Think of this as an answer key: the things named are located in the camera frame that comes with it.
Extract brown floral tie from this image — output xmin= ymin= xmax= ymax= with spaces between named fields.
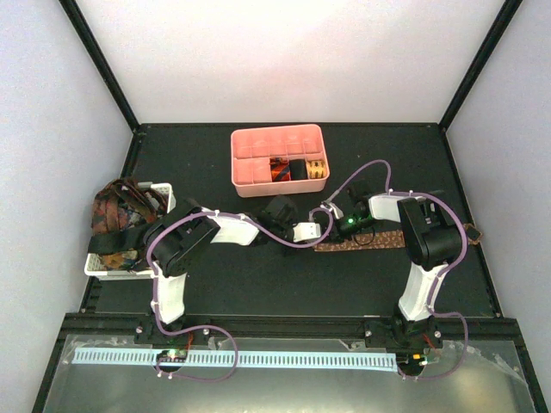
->
xmin=313 ymin=223 xmax=483 ymax=254

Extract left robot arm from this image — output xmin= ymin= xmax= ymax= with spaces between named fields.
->
xmin=143 ymin=195 xmax=299 ymax=343

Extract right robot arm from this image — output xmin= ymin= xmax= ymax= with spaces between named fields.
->
xmin=324 ymin=189 xmax=468 ymax=347

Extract pile of dark ties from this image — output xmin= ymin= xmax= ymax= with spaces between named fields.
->
xmin=88 ymin=176 xmax=167 ymax=272

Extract orange black rolled tie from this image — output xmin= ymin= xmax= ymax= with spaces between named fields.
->
xmin=269 ymin=157 xmax=291 ymax=182

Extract yellow black rolled tie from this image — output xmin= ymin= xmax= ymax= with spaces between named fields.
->
xmin=306 ymin=159 xmax=326 ymax=179

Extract pink divided organizer box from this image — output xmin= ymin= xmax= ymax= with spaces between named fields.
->
xmin=231 ymin=124 xmax=331 ymax=198

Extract white basket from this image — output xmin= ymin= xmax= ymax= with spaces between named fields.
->
xmin=84 ymin=182 xmax=177 ymax=281

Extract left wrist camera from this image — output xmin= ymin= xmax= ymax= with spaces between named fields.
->
xmin=293 ymin=222 xmax=322 ymax=243

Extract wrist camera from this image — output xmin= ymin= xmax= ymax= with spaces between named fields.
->
xmin=293 ymin=222 xmax=322 ymax=243
xmin=320 ymin=201 xmax=344 ymax=220

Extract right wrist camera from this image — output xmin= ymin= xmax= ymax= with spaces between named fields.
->
xmin=320 ymin=201 xmax=344 ymax=220

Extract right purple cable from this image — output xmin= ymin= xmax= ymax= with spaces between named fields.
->
xmin=322 ymin=159 xmax=470 ymax=383

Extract purple cable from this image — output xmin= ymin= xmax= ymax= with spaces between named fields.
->
xmin=322 ymin=159 xmax=470 ymax=383
xmin=145 ymin=207 xmax=335 ymax=382

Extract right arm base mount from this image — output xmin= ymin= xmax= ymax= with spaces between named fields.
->
xmin=364 ymin=315 xmax=443 ymax=378

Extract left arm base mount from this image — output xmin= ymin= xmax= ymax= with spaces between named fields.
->
xmin=133 ymin=315 xmax=214 ymax=373

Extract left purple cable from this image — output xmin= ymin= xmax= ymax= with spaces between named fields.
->
xmin=145 ymin=207 xmax=335 ymax=382

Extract light blue slotted cable duct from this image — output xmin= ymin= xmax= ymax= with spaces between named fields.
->
xmin=71 ymin=348 xmax=398 ymax=373

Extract right black frame post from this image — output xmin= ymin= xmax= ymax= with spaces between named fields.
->
xmin=438 ymin=0 xmax=524 ymax=134

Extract black frame post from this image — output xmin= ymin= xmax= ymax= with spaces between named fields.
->
xmin=438 ymin=0 xmax=524 ymax=134
xmin=58 ymin=0 xmax=145 ymax=134

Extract left black frame post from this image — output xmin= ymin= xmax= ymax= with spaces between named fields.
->
xmin=58 ymin=0 xmax=145 ymax=134

